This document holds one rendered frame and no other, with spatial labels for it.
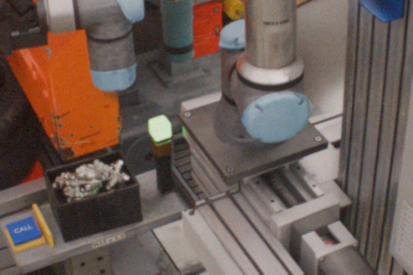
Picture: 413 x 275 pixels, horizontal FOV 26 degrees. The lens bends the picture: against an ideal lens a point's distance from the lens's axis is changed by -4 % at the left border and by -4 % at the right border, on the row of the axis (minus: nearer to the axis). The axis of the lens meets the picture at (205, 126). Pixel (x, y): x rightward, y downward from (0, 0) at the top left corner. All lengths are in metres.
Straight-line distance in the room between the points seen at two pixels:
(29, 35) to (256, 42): 0.37
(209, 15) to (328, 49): 0.94
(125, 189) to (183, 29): 0.64
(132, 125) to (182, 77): 0.51
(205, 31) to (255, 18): 1.27
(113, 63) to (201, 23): 1.27
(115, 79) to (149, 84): 1.50
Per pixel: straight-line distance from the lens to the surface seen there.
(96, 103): 2.17
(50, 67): 2.07
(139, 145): 2.49
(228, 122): 1.74
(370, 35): 1.55
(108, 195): 2.06
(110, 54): 1.45
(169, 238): 2.63
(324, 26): 3.69
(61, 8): 1.40
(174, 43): 2.56
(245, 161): 1.72
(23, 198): 2.37
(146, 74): 3.02
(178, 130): 2.93
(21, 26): 1.44
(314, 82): 3.36
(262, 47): 1.49
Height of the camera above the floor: 1.93
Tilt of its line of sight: 38 degrees down
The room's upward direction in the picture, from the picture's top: 3 degrees counter-clockwise
